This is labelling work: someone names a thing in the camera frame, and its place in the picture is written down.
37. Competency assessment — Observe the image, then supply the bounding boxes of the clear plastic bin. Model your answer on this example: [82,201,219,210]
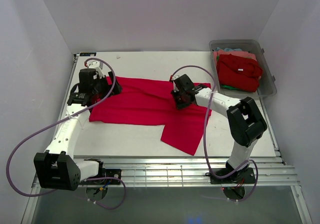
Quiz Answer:
[209,39,277,99]

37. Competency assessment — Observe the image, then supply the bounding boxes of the blue label sticker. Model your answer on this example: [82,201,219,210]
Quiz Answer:
[79,52,97,57]

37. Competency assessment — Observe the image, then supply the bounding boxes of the green shirt in bin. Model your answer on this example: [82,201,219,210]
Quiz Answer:
[221,85,239,91]

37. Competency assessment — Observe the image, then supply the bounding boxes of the crimson red t shirt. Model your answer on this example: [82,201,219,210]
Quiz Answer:
[89,76,206,156]

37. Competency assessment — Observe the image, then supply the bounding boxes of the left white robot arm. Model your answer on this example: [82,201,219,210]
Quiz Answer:
[33,67,122,191]

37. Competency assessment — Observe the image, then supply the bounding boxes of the pink shirt in bin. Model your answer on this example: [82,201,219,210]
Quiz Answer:
[213,50,257,61]

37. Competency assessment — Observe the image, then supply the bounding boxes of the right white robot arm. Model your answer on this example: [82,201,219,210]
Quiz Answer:
[170,74,268,183]

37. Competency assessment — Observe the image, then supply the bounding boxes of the aluminium frame rails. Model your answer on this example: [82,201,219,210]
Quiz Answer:
[32,156,301,189]

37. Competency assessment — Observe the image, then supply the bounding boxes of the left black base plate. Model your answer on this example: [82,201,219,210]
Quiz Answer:
[84,168,122,186]

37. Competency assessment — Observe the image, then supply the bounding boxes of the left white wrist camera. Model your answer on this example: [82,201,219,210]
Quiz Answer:
[84,60,103,72]

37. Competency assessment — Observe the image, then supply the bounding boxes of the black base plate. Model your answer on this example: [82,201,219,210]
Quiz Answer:
[205,167,256,185]
[84,168,122,186]

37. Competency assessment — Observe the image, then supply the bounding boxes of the folded red shirt in bin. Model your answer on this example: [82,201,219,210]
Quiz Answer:
[216,54,263,93]

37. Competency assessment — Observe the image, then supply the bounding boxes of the light blue shirt in bin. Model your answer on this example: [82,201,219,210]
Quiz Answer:
[214,47,242,52]

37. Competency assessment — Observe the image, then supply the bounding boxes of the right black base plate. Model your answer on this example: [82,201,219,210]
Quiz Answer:
[205,167,256,185]

